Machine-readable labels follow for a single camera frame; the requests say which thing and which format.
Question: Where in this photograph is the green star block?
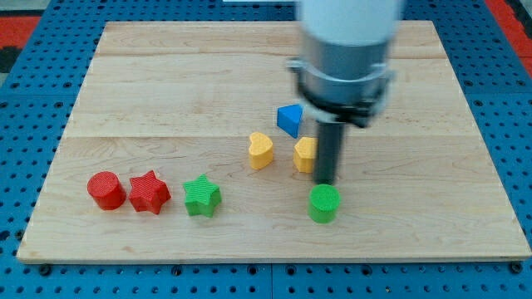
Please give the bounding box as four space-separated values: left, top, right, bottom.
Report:
183 174 222 218

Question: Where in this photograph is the yellow heart block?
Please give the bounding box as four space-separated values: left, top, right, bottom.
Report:
249 132 273 170

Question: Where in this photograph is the yellow hexagon block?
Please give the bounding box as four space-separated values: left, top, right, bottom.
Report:
293 137 318 174

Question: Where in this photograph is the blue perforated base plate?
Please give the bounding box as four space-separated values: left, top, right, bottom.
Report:
1 0 531 298

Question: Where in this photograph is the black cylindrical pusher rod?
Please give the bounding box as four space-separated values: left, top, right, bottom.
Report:
313 122 345 184

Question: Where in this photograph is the light wooden board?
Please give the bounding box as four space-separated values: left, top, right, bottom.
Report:
17 21 531 264

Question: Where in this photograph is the blue triangle block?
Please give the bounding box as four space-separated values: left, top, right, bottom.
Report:
277 104 303 139

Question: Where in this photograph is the green cylinder block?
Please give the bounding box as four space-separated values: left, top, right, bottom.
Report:
308 184 341 223

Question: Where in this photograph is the red star block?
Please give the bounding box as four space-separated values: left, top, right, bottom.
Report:
128 170 171 214

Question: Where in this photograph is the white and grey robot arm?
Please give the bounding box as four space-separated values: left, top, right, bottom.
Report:
287 0 405 184

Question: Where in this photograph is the red cylinder block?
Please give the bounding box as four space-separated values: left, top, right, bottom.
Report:
86 171 126 210

